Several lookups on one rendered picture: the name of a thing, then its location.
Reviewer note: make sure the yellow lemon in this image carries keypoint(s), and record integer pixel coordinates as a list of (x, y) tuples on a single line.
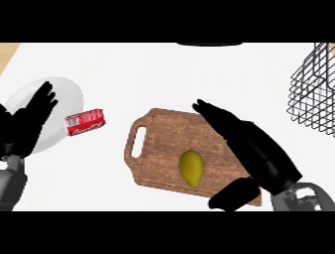
[(191, 167)]

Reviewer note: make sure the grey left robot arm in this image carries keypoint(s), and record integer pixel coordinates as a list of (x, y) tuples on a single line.
[(1, 185)]

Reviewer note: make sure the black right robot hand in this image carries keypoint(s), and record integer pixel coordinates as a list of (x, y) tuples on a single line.
[(252, 149)]

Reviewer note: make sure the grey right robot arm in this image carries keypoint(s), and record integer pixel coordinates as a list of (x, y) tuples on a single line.
[(302, 198)]

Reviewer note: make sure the brown wooden cutting board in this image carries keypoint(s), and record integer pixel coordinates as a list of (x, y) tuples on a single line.
[(169, 142)]

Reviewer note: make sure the dark round object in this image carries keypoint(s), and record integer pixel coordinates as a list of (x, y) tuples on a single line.
[(209, 44)]

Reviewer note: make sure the red can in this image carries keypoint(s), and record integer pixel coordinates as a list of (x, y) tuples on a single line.
[(85, 122)]

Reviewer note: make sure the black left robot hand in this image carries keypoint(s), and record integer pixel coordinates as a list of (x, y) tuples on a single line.
[(20, 127)]

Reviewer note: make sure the white round plate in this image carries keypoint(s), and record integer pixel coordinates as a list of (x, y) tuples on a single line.
[(51, 112)]

